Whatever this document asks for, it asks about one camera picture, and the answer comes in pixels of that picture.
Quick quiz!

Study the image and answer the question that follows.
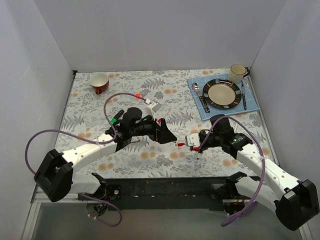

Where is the red capped white marker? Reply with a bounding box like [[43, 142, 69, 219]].
[[175, 142, 186, 147]]

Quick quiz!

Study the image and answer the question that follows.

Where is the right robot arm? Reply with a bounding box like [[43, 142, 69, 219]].
[[195, 114, 320, 231]]

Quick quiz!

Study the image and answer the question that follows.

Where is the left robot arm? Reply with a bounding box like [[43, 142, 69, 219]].
[[34, 107, 177, 202]]

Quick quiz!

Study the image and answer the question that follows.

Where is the green capped black highlighter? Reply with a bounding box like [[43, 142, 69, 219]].
[[110, 109, 125, 124]]

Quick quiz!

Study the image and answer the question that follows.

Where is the black rimmed beige plate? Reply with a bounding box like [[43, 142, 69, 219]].
[[202, 78, 242, 110]]

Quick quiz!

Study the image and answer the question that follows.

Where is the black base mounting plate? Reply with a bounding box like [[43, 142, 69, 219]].
[[77, 178, 257, 212]]

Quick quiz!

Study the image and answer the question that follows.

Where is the red ceramic cup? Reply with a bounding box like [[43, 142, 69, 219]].
[[89, 73, 109, 95]]

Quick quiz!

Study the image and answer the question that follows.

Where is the cream enamel mug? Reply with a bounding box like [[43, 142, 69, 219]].
[[227, 64, 250, 84]]

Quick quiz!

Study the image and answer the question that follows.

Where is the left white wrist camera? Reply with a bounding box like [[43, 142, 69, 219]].
[[144, 99, 162, 119]]

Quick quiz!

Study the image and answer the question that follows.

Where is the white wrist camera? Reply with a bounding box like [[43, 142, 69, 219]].
[[185, 133, 201, 147], [144, 99, 162, 119]]

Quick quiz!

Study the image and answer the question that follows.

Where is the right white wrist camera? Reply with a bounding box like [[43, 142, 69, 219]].
[[185, 133, 201, 147]]

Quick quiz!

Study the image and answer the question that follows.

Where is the steel fork patterned handle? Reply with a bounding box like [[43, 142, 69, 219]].
[[199, 96, 210, 113]]

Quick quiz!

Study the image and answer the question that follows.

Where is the steel spoon patterned handle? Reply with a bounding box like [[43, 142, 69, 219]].
[[192, 82, 203, 99]]

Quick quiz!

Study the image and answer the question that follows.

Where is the steel knife patterned handle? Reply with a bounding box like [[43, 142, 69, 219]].
[[241, 81, 247, 110]]

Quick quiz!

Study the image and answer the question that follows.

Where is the aluminium frame rail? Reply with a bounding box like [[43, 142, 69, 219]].
[[31, 190, 51, 203]]

